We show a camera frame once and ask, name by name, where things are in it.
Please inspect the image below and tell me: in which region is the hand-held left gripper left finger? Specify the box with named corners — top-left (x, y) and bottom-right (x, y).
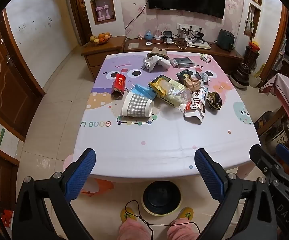
top-left (13, 148), bottom-right (97, 240)

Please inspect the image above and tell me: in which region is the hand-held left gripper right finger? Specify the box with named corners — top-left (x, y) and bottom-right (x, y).
top-left (194, 148), bottom-right (277, 240)

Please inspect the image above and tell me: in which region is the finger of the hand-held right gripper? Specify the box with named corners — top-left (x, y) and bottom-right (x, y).
top-left (249, 144), bottom-right (285, 183)
top-left (276, 144), bottom-right (289, 172)

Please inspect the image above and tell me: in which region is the black yellow-rimmed trash bin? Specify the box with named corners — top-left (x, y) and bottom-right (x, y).
top-left (141, 181), bottom-right (183, 217)

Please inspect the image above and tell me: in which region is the white red chocolate wrapper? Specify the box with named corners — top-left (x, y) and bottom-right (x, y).
top-left (184, 86), bottom-right (208, 124)

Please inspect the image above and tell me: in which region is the dark gold wrapper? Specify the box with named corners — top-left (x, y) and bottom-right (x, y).
top-left (206, 91), bottom-right (223, 110)

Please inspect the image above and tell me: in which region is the cream box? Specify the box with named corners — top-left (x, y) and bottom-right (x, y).
top-left (157, 74), bottom-right (187, 108)

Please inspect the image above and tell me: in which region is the clear plastic bottle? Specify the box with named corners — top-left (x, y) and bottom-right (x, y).
top-left (159, 79), bottom-right (193, 105)

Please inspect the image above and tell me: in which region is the checkered paper cup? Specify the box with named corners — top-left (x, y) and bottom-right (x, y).
top-left (121, 92), bottom-right (155, 118)

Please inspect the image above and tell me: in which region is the small brown carton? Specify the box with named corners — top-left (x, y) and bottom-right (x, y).
top-left (184, 77), bottom-right (202, 92)

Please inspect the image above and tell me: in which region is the small blue white wrapper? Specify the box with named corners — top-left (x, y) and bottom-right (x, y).
top-left (196, 71), bottom-right (211, 85)

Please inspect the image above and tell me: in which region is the red snack packet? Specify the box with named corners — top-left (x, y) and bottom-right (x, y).
top-left (112, 73), bottom-right (127, 100)

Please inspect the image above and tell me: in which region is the yellow black snack packet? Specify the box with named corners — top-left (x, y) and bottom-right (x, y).
top-left (148, 78), bottom-right (166, 97)

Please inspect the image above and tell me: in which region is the black gold packet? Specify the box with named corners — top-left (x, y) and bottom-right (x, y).
top-left (176, 69), bottom-right (193, 82)

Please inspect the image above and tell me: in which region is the silver cardboard box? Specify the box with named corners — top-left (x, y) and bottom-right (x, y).
top-left (171, 57), bottom-right (194, 68)

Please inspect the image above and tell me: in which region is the brown cardboard piece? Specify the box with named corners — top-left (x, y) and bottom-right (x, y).
top-left (147, 47), bottom-right (169, 60)

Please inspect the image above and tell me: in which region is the yellow slipper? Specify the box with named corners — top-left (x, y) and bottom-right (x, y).
top-left (120, 207), bottom-right (137, 222)
top-left (176, 207), bottom-right (194, 220)

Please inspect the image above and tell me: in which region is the person's right leg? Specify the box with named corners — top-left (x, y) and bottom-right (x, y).
top-left (167, 217), bottom-right (200, 240)

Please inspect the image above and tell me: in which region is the person's leg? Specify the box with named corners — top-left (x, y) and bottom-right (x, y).
top-left (117, 216), bottom-right (151, 240)
top-left (167, 217), bottom-right (200, 240)

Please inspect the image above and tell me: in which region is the person's left leg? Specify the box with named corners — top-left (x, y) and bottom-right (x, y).
top-left (117, 216), bottom-right (151, 240)

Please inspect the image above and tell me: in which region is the red plastic bag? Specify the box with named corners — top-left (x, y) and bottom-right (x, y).
top-left (1, 210), bottom-right (14, 227)

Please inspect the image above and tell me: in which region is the carved wooden door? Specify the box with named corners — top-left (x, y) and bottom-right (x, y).
top-left (0, 10), bottom-right (45, 140)

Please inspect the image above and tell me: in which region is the wooden television cabinet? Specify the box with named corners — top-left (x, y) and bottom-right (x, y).
top-left (81, 35), bottom-right (245, 80)

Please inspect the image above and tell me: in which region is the black air fryer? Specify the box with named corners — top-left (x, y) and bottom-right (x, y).
top-left (216, 29), bottom-right (235, 51)

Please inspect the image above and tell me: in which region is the white set-top box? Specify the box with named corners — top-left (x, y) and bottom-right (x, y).
top-left (188, 41), bottom-right (211, 50)

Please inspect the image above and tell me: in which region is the fruit bowl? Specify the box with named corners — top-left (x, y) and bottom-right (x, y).
top-left (90, 32), bottom-right (112, 46)

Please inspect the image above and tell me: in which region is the black cord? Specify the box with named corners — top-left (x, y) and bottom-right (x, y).
top-left (125, 200), bottom-right (201, 240)

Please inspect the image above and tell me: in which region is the white wall socket strip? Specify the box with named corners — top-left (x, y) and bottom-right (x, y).
top-left (176, 23), bottom-right (203, 30)

